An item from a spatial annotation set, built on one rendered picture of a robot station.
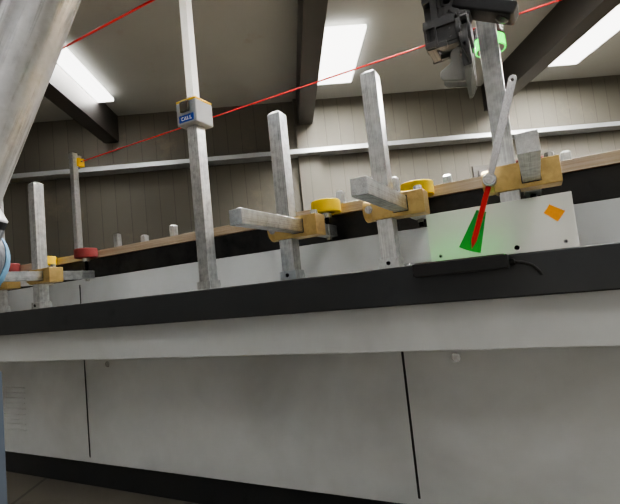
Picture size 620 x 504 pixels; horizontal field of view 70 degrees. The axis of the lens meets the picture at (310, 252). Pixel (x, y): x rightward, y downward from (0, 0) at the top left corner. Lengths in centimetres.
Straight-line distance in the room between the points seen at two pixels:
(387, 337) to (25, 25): 88
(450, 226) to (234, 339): 61
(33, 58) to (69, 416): 149
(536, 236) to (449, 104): 623
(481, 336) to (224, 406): 87
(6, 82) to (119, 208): 583
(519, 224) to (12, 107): 90
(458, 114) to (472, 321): 622
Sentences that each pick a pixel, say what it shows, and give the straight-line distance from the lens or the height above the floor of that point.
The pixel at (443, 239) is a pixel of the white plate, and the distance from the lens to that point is 93.
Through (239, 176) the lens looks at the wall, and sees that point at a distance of 640.
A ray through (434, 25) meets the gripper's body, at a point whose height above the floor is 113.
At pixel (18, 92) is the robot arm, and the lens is 91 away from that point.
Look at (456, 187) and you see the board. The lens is 116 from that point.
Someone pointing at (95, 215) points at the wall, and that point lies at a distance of 680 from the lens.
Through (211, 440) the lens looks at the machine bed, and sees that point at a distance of 159.
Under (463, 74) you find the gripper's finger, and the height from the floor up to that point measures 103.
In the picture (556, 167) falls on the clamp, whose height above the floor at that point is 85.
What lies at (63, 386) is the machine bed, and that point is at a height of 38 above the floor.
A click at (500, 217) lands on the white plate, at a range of 92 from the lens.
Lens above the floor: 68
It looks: 5 degrees up
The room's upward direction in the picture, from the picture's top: 6 degrees counter-clockwise
